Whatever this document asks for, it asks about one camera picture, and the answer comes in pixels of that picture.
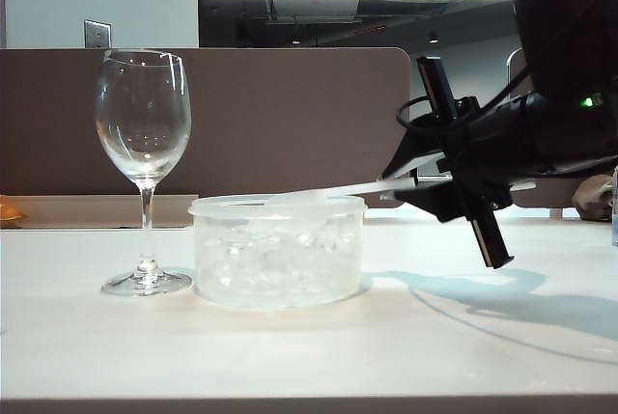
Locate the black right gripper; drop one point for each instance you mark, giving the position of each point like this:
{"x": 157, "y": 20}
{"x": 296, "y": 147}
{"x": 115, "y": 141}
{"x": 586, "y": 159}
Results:
{"x": 475, "y": 168}

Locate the translucent white plastic ice shovel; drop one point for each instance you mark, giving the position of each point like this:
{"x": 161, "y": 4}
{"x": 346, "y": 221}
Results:
{"x": 367, "y": 187}

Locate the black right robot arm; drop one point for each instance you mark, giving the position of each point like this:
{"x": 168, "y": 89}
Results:
{"x": 560, "y": 134}

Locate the pile of ice cubes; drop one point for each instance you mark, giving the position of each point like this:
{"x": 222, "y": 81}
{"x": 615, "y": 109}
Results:
{"x": 275, "y": 264}

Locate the clear wine glass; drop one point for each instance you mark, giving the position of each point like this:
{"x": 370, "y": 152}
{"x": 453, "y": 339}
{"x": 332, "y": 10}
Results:
{"x": 143, "y": 269}

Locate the wide brown desk partition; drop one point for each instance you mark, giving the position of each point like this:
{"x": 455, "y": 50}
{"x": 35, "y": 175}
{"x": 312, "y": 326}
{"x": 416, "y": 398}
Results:
{"x": 289, "y": 119}

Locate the clear round plastic container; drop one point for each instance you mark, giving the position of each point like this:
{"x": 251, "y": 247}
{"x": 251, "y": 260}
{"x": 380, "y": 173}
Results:
{"x": 277, "y": 216}

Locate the brown lumpy object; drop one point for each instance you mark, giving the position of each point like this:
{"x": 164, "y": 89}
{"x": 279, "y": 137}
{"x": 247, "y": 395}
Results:
{"x": 591, "y": 199}

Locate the beige wooden desk panel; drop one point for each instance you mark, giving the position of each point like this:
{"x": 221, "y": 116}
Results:
{"x": 87, "y": 211}

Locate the grey wall switch plate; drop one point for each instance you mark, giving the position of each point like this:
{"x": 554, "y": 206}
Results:
{"x": 97, "y": 34}

